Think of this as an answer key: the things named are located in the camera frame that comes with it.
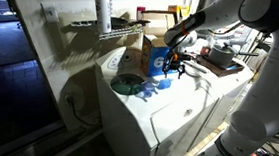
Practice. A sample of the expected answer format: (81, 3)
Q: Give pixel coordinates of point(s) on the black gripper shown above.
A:
(176, 54)

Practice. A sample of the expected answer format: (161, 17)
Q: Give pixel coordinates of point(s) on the blue plastic cup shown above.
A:
(165, 83)

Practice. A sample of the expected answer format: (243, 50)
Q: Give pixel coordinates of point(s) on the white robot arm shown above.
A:
(273, 81)

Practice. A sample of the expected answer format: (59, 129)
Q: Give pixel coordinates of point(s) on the translucent blue plastic scoop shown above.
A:
(143, 95)
(149, 86)

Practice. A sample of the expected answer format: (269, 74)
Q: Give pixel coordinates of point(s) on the white plastic utensil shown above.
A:
(195, 66)

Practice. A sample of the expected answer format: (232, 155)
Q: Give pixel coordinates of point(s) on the blue orange detergent box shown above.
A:
(152, 60)

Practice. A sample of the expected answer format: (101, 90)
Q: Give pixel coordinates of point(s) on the brown wooden tray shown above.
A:
(220, 69)

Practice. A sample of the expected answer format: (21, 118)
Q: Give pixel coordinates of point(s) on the grey pot with lid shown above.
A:
(221, 54)

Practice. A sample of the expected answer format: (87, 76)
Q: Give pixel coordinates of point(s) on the white washing machine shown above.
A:
(162, 123)

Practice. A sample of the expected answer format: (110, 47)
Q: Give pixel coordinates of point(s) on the white dryer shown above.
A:
(227, 91)

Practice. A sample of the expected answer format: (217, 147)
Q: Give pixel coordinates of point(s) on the yellow orange box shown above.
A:
(181, 11)

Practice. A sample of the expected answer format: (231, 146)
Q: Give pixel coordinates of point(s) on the red white container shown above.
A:
(140, 13)

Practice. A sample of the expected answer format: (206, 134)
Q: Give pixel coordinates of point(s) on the black frying pan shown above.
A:
(120, 22)

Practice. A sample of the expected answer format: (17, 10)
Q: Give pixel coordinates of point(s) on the wooden board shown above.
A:
(201, 144)

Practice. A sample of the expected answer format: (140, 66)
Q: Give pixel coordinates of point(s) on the white plastic bottle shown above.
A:
(103, 11)

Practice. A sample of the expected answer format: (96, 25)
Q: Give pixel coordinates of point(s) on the white wall outlet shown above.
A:
(50, 13)

